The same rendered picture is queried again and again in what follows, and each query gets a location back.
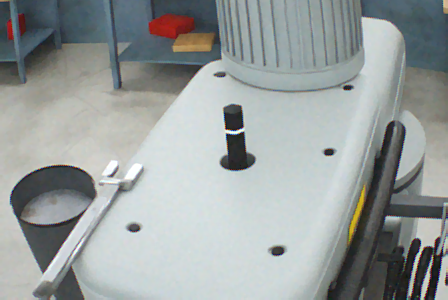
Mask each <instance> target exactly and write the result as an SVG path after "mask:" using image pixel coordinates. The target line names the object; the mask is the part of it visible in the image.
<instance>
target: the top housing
mask: <svg viewBox="0 0 448 300"><path fill-rule="evenodd" d="M230 104H236V105H241V106H242V112H243V123H244V134H245V145H246V156H247V166H248V168H247V169H244V170H239V171H232V170H229V162H228V154H227V145H226V136H225V127H224V117H223V107H225V106H228V105H230ZM380 104H381V102H380V94H379V89H378V86H377V84H376V83H374V82H373V80H371V79H370V78H369V77H368V76H366V75H364V74H360V73H357V74H356V76H355V77H353V78H352V79H350V80H348V81H347V82H345V83H343V84H338V85H337V86H333V87H331V88H327V89H319V90H313V91H304V92H293V91H278V90H270V89H264V88H259V87H255V86H252V85H249V84H246V83H244V82H242V81H240V80H238V79H237V78H235V77H233V76H232V75H231V74H230V73H229V72H228V71H227V70H226V69H225V68H224V65H223V62H222V60H220V61H214V62H210V63H208V64H206V65H205V66H203V67H202V68H201V69H200V70H199V71H198V73H197V74H196V75H195V76H194V78H193V79H192V80H191V81H190V82H189V84H188V85H187V86H186V87H185V89H184V90H183V91H182V92H181V94H180V95H179V96H178V97H177V99H176V100H175V101H174V102H173V103H172V105H171V106H170V107H169V108H168V110H167V111H166V112H165V113H164V115H163V116H162V117H161V118H160V120H159V121H158V122H157V123H156V124H155V126H154V127H153V129H152V131H151V132H150V133H149V134H148V136H147V137H146V138H145V139H144V141H143V142H142V143H141V144H140V145H139V147H138V149H137V150H136V152H135V153H134V154H132V156H131V157H130V158H129V161H128V162H127V163H126V164H125V165H124V167H123V169H122V170H121V172H119V173H118V174H117V177H116V178H118V179H125V176H127V174H128V173H129V172H130V170H131V169H132V166H133V165H135V164H142V165H143V169H144V171H143V173H142V174H141V176H140V177H139V178H138V180H137V181H136V183H135V184H134V185H132V187H131V189H130V191H123V190H122V189H121V191H120V192H119V194H118V195H117V198H115V199H114V201H113V203H112V205H110V206H109V209H108V211H106V214H105V215H104V216H103V218H102V219H101V221H100V223H99V224H98V225H97V227H96V228H95V230H94V231H93V233H92V235H91V236H90V238H89V239H88V241H87V242H86V243H85V244H86V245H84V246H83V247H84V248H82V251H80V254H78V256H77V257H76V259H75V261H74V262H73V264H72V269H73V271H74V274H75V276H76V278H77V280H78V282H79V286H80V289H81V291H82V294H83V296H84V298H85V300H327V293H328V289H329V286H330V283H331V282H336V280H337V279H338V276H339V273H340V271H341V270H342V267H343V263H344V262H345V259H346V256H347V253H348V250H349V247H350V245H351V243H352V241H353V238H354V235H355V232H356V228H357V226H358V222H359V220H360V216H361V213H362V211H363V207H364V204H365V202H366V198H367V195H368V193H369V189H370V185H371V183H372V180H373V176H374V158H375V155H376V153H379V150H380V116H381V105H380Z"/></svg>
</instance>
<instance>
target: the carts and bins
mask: <svg viewBox="0 0 448 300"><path fill-rule="evenodd" d="M91 179H92V180H93V182H94V183H95V181H94V179H93V177H92V176H91V175H89V173H88V172H87V171H85V170H83V169H81V168H79V167H75V166H71V165H51V166H47V167H42V168H40V169H38V170H36V171H32V172H31V173H30V174H27V175H26V176H25V177H24V178H23V177H22V179H20V181H19V182H17V184H16V185H15V186H14V189H13V190H12V192H11V195H10V205H12V208H13V210H12V212H13V214H14V215H15V216H16V218H17V221H18V222H19V226H20V228H21V230H22V232H23V234H24V236H25V239H26V241H27V244H28V245H29V247H30V249H31V251H32V253H33V256H34V258H35V261H36V262H37V264H38V266H39V268H40V270H41V272H42V274H45V272H46V271H47V268H49V267H48V266H50V264H51V262H53V260H54V258H55V257H56V255H57V253H59V250H60V249H61V247H62V246H63V245H64V243H65V241H66V240H67V238H68V237H69V235H70V234H71V232H73V229H75V226H76V225H77V223H78V222H79V220H80V219H81V218H82V216H83V215H84V212H86V211H87V208H88V207H89V205H90V204H91V203H92V201H93V200H94V199H95V196H96V195H97V187H96V190H95V184H96V183H95V184H94V183H93V182H92V180H91ZM11 201H12V203H11ZM53 295H54V297H55V299H56V300H85V298H84V296H83V294H82V291H81V289H80V286H79V282H78V280H77V278H76V276H75V274H74V271H73V269H72V265H71V267H70V268H69V270H68V272H67V273H66V275H65V277H63V280H62V281H61V283H60V284H59V285H58V287H57V289H56V290H55V292H54V294H53Z"/></svg>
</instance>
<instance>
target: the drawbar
mask: <svg viewBox="0 0 448 300"><path fill-rule="evenodd" d="M223 116H224V125H225V130H228V131H234V132H235V131H238V130H240V129H243V128H244V123H243V112H242V106H241V105H236V104H230V105H228V106H225V107H223ZM225 134H226V144H227V153H228V162H229V170H232V171H239V170H244V169H247V168H248V166H247V156H246V145H245V134H244V131H242V132H240V133H237V134H230V133H225Z"/></svg>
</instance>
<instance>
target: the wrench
mask: <svg viewBox="0 0 448 300"><path fill-rule="evenodd" d="M117 170H119V164H118V161H111V163H110V164H108V167H107V168H106V169H105V170H104V172H103V174H102V175H101V177H100V178H99V179H100V180H99V181H98V184H99V186H101V187H102V188H101V189H100V191H99V192H98V195H96V196H95V199H94V200H93V201H92V203H91V204H90V205H89V207H88V208H87V211H86V212H84V215H83V216H82V218H81V219H80V220H79V222H78V223H77V225H76V226H75V229H73V232H71V234H70V235H69V237H68V238H67V240H66V241H65V243H64V245H63V246H62V247H61V249H60V250H59V253H57V255H56V257H55V258H54V260H53V262H51V264H50V266H48V267H49V268H47V271H46V272H45V274H43V276H42V278H41V280H40V281H39V283H38V284H37V285H36V287H35V289H34V290H33V292H32V293H33V295H34V297H36V298H39V299H42V300H49V299H51V298H50V297H52V295H53V294H54V292H55V290H56V289H57V287H58V285H59V284H60V283H61V281H62V280H63V277H65V275H66V273H67V272H68V270H69V268H70V267H71V265H72V264H73V262H74V261H75V259H76V257H77V256H78V254H80V251H82V248H84V247H83V246H84V245H86V244H85V243H86V242H87V241H88V239H89V238H90V236H91V235H92V233H93V231H94V230H95V228H96V227H97V225H98V224H99V223H100V221H101V219H102V218H103V216H104V215H105V214H106V211H108V209H109V206H110V205H112V203H113V201H114V199H115V198H117V195H118V194H119V192H120V191H121V189H122V190H123V191H130V189H131V187H132V185H134V184H135V183H136V181H137V180H138V178H139V177H140V176H141V174H142V173H143V171H144V169H143V165H142V164H135V165H133V166H132V169H131V170H130V172H129V173H128V174H127V176H125V179H118V178H113V177H114V176H115V174H116V172H117Z"/></svg>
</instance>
